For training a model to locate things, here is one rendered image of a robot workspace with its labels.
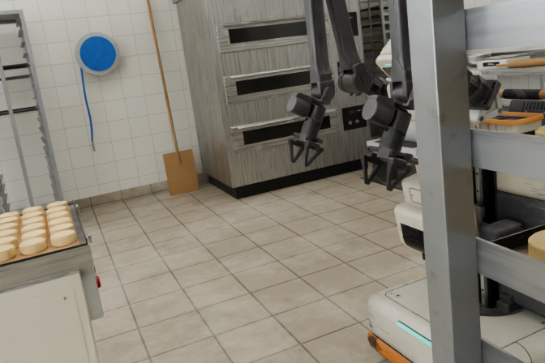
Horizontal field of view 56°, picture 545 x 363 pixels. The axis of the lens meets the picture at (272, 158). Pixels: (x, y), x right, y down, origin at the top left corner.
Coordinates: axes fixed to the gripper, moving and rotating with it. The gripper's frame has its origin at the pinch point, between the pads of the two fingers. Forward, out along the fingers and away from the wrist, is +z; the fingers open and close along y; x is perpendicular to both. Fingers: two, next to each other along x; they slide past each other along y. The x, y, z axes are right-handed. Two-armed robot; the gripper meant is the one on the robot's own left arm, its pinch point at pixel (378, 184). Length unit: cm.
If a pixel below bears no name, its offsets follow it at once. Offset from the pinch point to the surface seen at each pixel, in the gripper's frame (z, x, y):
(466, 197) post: 1, -51, 78
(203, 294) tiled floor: 83, 27, -153
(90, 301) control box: 45, -59, -9
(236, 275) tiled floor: 72, 48, -165
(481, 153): -2, -52, 79
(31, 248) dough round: 34, -75, -3
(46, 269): 38, -70, -5
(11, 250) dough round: 36, -78, -4
